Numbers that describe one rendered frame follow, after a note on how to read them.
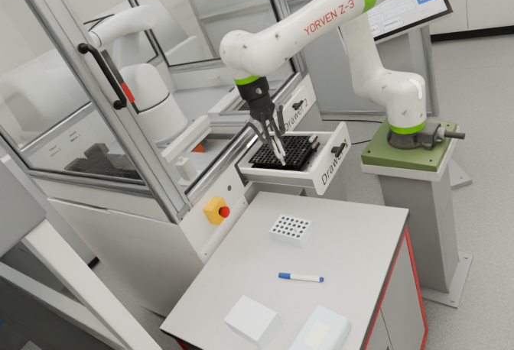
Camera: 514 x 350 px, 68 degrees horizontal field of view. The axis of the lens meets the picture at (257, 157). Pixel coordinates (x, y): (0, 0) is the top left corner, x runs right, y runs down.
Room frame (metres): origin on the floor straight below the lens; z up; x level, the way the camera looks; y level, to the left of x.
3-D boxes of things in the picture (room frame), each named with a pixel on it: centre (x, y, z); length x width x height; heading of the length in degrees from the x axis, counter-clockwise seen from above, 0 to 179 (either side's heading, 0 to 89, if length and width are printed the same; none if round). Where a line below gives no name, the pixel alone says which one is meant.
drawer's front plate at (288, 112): (1.55, -0.24, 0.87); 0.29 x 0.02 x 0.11; 136
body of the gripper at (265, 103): (1.08, -0.07, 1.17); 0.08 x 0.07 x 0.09; 98
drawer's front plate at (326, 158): (1.10, -0.25, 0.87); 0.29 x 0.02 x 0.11; 136
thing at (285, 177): (1.25, -0.10, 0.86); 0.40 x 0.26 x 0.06; 46
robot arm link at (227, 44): (1.07, -0.08, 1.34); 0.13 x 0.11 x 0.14; 17
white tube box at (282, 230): (0.94, -0.01, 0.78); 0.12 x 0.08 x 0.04; 42
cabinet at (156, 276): (1.70, 0.29, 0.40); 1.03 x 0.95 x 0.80; 136
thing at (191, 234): (1.69, 0.30, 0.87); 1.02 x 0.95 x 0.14; 136
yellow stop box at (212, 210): (1.08, 0.20, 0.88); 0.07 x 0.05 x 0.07; 136
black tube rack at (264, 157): (1.24, -0.10, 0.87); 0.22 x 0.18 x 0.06; 46
